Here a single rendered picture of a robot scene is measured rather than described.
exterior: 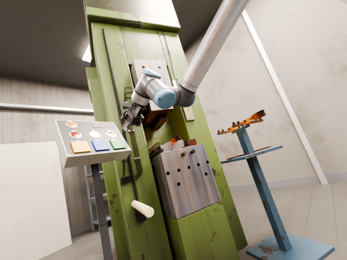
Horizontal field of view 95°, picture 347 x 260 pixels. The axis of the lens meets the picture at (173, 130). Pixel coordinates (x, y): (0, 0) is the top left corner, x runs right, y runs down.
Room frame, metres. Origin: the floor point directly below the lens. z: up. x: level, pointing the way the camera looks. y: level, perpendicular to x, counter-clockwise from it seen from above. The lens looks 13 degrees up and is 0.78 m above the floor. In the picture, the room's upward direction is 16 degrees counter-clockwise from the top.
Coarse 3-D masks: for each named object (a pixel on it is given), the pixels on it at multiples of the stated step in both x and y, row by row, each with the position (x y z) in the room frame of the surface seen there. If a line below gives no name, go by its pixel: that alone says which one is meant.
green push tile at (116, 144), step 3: (111, 141) 0.90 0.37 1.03; (114, 141) 0.91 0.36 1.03; (117, 141) 0.93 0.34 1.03; (120, 141) 0.94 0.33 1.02; (111, 144) 0.89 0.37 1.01; (114, 144) 0.89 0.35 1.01; (117, 144) 0.91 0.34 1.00; (120, 144) 0.92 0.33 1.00; (123, 144) 0.94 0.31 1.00; (114, 147) 0.88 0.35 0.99; (117, 147) 0.90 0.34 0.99; (120, 147) 0.91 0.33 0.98; (123, 147) 0.92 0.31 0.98
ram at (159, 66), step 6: (138, 60) 1.20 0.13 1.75; (144, 60) 1.22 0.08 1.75; (150, 60) 1.25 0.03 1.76; (156, 60) 1.27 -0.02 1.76; (132, 66) 1.23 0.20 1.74; (138, 66) 1.19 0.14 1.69; (144, 66) 1.22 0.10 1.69; (150, 66) 1.24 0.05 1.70; (156, 66) 1.27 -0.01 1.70; (162, 66) 1.29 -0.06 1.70; (132, 72) 1.27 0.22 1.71; (138, 72) 1.19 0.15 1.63; (156, 72) 1.26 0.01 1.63; (162, 72) 1.28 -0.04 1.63; (132, 78) 1.31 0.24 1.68; (138, 78) 1.18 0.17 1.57; (162, 78) 1.28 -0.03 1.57; (168, 78) 1.30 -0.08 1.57; (168, 84) 1.30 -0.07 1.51
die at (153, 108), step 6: (150, 102) 1.20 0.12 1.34; (150, 108) 1.21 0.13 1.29; (156, 108) 1.22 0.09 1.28; (168, 108) 1.27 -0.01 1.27; (144, 114) 1.39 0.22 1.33; (150, 114) 1.27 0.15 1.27; (156, 114) 1.31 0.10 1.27; (168, 114) 1.39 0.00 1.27; (144, 120) 1.43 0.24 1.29; (150, 120) 1.43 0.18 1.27; (144, 126) 1.56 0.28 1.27
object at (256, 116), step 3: (258, 111) 1.15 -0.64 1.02; (261, 111) 1.14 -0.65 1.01; (255, 114) 1.19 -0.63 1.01; (258, 114) 1.17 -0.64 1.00; (261, 114) 1.15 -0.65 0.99; (264, 114) 1.13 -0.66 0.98; (252, 117) 1.20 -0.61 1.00; (255, 117) 1.20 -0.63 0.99; (258, 117) 1.17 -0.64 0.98; (246, 120) 1.27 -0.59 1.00; (249, 120) 1.25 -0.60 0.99
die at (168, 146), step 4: (180, 140) 1.28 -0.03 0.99; (164, 144) 1.21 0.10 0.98; (168, 144) 1.23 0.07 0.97; (172, 144) 1.24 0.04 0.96; (176, 144) 1.26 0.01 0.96; (180, 144) 1.27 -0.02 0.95; (160, 148) 1.21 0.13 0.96; (164, 148) 1.21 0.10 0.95; (168, 148) 1.23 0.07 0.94; (172, 148) 1.24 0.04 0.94; (176, 148) 1.25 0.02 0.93; (180, 148) 1.27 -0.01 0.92
